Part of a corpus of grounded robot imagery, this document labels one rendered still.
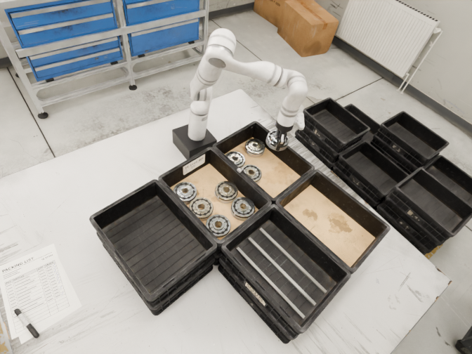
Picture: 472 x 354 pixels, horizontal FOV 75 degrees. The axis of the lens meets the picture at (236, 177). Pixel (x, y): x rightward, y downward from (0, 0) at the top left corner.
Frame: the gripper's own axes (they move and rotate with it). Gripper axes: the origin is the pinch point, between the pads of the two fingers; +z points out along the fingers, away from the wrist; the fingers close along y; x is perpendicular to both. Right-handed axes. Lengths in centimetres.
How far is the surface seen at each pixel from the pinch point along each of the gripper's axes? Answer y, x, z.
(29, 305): 73, -86, 30
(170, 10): -179, -90, 35
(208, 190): 18.9, -27.7, 17.1
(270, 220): 30.1, 0.7, 17.0
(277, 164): -3.0, 3.9, 17.0
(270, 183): 10.0, 0.3, 16.9
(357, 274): 44, 43, 30
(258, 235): 37.9, -3.9, 17.1
